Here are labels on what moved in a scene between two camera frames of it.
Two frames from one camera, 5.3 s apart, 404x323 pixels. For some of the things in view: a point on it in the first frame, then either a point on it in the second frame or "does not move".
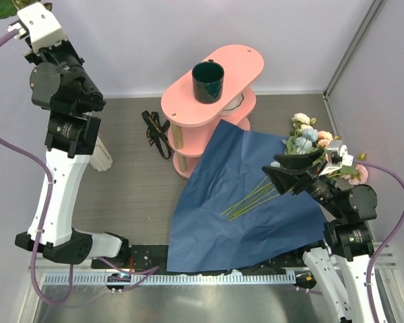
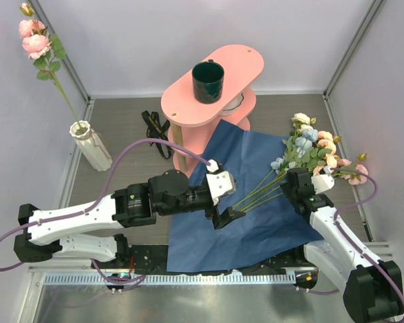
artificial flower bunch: (303, 139) does not move
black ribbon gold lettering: (155, 132) does not move
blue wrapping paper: (227, 216) does not move
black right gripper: (284, 179) to (286, 189)
